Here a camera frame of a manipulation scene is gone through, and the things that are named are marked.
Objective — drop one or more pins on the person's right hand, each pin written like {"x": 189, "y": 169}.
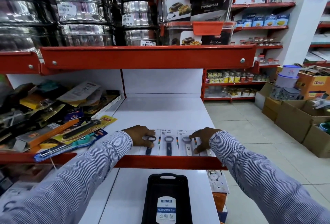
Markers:
{"x": 206, "y": 138}

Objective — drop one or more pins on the person's left hand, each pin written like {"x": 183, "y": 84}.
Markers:
{"x": 138, "y": 135}

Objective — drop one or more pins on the person's right thumb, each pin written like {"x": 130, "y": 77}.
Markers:
{"x": 198, "y": 150}

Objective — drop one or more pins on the person's left thumb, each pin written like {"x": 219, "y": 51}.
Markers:
{"x": 149, "y": 143}

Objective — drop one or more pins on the blue bottle opener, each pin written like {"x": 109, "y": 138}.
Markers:
{"x": 149, "y": 151}
{"x": 169, "y": 146}

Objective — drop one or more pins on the white bottle opener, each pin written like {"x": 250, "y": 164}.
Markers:
{"x": 209, "y": 153}
{"x": 187, "y": 147}

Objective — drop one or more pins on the person's right forearm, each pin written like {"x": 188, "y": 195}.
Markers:
{"x": 263, "y": 180}

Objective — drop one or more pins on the person's left forearm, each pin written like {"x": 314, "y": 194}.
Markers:
{"x": 67, "y": 180}

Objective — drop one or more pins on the red shelf front edge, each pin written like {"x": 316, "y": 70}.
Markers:
{"x": 154, "y": 161}

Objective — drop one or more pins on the packaged white timer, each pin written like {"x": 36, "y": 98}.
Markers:
{"x": 215, "y": 178}

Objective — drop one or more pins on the black plastic tray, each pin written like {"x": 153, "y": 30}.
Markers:
{"x": 167, "y": 190}

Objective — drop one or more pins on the gas lighter in yellow pack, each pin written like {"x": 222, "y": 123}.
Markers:
{"x": 85, "y": 128}

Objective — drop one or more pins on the row of clear glass jars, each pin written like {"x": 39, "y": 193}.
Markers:
{"x": 232, "y": 92}

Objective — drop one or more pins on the row of yellow-label jars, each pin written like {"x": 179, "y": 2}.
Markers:
{"x": 232, "y": 77}

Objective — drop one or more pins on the small brown cardboard box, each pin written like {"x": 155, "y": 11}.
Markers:
{"x": 270, "y": 109}

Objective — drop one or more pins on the white cardboard box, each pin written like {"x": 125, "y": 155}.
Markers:
{"x": 261, "y": 96}

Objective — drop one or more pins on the gas lighter in blue pack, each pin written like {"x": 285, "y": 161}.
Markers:
{"x": 64, "y": 147}

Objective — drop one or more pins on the large open cardboard box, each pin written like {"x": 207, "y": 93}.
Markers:
{"x": 294, "y": 120}

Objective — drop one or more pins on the patterned plastic tub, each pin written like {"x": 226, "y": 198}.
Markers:
{"x": 286, "y": 93}

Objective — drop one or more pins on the medium purple-lid plastic tub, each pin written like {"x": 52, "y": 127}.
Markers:
{"x": 286, "y": 81}

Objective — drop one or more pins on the small clear orange-lid container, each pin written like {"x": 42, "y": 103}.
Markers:
{"x": 206, "y": 35}

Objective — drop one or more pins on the pile of packaged kitchen tools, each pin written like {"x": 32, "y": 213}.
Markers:
{"x": 38, "y": 107}

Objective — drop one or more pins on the plain brown cardboard box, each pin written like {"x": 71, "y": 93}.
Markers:
{"x": 317, "y": 144}

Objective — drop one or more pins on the small purple-lid plastic tub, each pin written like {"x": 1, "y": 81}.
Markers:
{"x": 290, "y": 71}

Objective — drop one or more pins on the row of small spice jars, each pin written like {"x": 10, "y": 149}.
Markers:
{"x": 260, "y": 41}

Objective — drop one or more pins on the orange printed cardboard box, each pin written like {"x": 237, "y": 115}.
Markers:
{"x": 314, "y": 86}

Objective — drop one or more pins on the row of blue boxes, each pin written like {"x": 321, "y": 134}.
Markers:
{"x": 263, "y": 20}

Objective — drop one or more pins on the large clear orange-lid container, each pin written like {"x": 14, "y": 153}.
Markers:
{"x": 201, "y": 4}

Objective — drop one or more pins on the stacks of steel containers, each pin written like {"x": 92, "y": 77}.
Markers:
{"x": 77, "y": 12}

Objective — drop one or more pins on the red background shelving unit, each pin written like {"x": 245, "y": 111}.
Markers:
{"x": 257, "y": 6}

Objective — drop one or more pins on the red shelving with packets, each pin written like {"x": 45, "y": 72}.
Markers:
{"x": 321, "y": 43}

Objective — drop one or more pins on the long red shelf rail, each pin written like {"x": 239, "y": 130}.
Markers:
{"x": 147, "y": 57}

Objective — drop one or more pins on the short red shelf rail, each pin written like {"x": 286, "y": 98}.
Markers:
{"x": 18, "y": 62}

